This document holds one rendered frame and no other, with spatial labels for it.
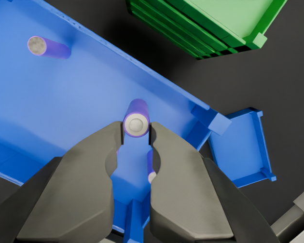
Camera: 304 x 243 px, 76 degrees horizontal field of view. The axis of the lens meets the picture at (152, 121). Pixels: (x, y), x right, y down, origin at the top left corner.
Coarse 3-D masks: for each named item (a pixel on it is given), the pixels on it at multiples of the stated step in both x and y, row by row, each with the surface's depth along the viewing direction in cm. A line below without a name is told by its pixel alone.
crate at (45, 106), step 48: (0, 0) 23; (0, 48) 24; (96, 48) 25; (0, 96) 26; (48, 96) 26; (96, 96) 26; (144, 96) 27; (192, 96) 22; (0, 144) 27; (48, 144) 28; (144, 144) 28; (192, 144) 25; (144, 192) 30
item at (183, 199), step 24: (168, 144) 10; (168, 168) 9; (192, 168) 9; (168, 192) 8; (192, 192) 8; (168, 216) 7; (192, 216) 7; (216, 216) 7; (168, 240) 7; (192, 240) 6
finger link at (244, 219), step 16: (208, 160) 9; (224, 176) 8; (224, 192) 8; (240, 192) 8; (224, 208) 7; (240, 208) 7; (256, 208) 7; (240, 224) 7; (256, 224) 7; (208, 240) 6; (224, 240) 6; (240, 240) 6; (256, 240) 6; (272, 240) 6
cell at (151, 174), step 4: (148, 152) 28; (148, 156) 27; (148, 160) 26; (148, 164) 25; (148, 168) 24; (148, 172) 23; (152, 172) 22; (148, 176) 23; (152, 176) 23; (148, 180) 23
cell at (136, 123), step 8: (136, 104) 15; (144, 104) 17; (128, 112) 13; (136, 112) 13; (144, 112) 13; (128, 120) 13; (136, 120) 13; (144, 120) 13; (128, 128) 13; (136, 128) 13; (144, 128) 13; (136, 136) 13
